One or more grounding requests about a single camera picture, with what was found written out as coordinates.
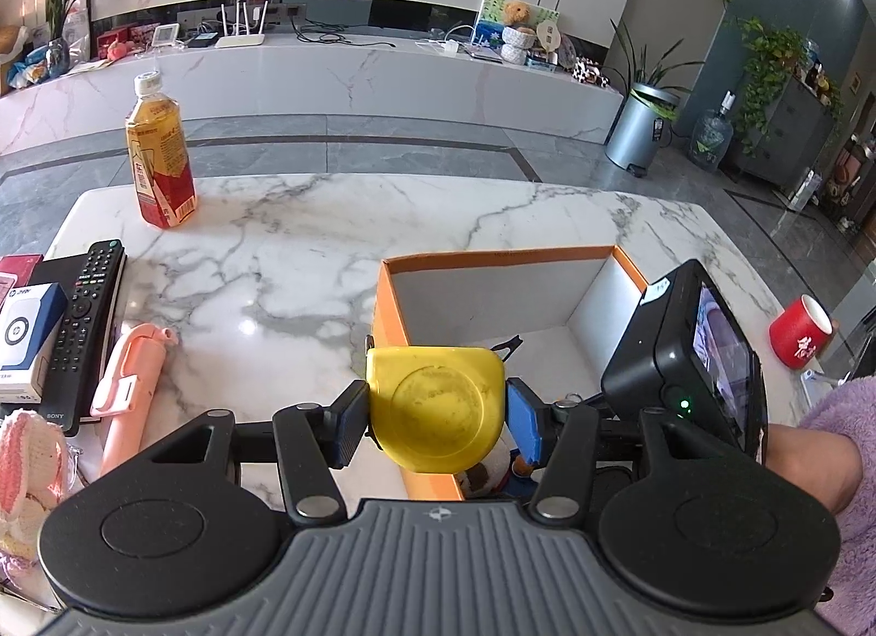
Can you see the tea bottle with red label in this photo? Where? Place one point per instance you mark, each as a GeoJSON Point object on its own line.
{"type": "Point", "coordinates": [161, 157]}

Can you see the leafy plant in glass vase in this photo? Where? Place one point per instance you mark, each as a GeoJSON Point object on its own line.
{"type": "Point", "coordinates": [60, 51]}

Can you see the landscape painting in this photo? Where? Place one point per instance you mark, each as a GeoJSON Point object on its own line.
{"type": "Point", "coordinates": [489, 17]}

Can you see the red gift box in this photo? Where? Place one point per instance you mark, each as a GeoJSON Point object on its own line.
{"type": "Point", "coordinates": [109, 32]}

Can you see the grey cabinet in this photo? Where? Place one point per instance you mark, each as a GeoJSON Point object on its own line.
{"type": "Point", "coordinates": [794, 123]}

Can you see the black remote control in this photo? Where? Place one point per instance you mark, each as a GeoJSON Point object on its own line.
{"type": "Point", "coordinates": [85, 321]}

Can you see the person's right forearm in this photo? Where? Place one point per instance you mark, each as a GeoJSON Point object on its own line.
{"type": "Point", "coordinates": [814, 465]}

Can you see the brown teddy bear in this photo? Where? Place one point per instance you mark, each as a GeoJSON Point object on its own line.
{"type": "Point", "coordinates": [518, 13]}

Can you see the white marble tv cabinet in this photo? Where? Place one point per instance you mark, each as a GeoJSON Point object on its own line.
{"type": "Point", "coordinates": [342, 82]}

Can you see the white desk thermometer display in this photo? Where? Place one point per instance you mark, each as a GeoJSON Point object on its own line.
{"type": "Point", "coordinates": [166, 34]}

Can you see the cow figurine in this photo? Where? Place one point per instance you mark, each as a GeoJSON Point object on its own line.
{"type": "Point", "coordinates": [590, 71]}

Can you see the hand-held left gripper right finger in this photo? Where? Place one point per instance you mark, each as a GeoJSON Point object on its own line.
{"type": "Point", "coordinates": [523, 420]}

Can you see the trailing ivy plant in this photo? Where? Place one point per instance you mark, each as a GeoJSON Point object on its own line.
{"type": "Point", "coordinates": [766, 61]}

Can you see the silver trash can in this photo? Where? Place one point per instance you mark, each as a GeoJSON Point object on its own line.
{"type": "Point", "coordinates": [636, 130]}

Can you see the orange cardboard box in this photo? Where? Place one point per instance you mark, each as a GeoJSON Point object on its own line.
{"type": "Point", "coordinates": [479, 294]}

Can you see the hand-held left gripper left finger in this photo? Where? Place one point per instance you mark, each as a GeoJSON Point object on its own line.
{"type": "Point", "coordinates": [352, 417]}

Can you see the pink plush toy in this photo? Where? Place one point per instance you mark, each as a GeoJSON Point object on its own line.
{"type": "Point", "coordinates": [120, 50]}

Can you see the white woven pot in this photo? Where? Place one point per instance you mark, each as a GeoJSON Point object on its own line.
{"type": "Point", "coordinates": [518, 44]}

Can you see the round white ornament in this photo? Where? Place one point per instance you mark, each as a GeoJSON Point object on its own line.
{"type": "Point", "coordinates": [549, 36]}

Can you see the clear water jug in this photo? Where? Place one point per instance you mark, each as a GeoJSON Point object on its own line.
{"type": "Point", "coordinates": [712, 136]}

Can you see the pink selfie stick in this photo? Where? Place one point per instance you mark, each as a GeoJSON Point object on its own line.
{"type": "Point", "coordinates": [130, 369]}

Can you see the long-leaf potted plant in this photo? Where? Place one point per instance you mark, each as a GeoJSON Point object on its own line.
{"type": "Point", "coordinates": [643, 71]}

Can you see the white router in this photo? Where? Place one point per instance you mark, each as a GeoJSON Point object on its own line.
{"type": "Point", "coordinates": [239, 41]}

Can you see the white and blue box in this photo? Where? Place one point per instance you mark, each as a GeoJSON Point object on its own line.
{"type": "Point", "coordinates": [27, 335]}

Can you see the pink white striped knit item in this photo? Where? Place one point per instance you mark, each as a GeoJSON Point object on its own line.
{"type": "Point", "coordinates": [31, 465]}

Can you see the yellow tape measure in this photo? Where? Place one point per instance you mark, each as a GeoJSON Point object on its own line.
{"type": "Point", "coordinates": [438, 403]}

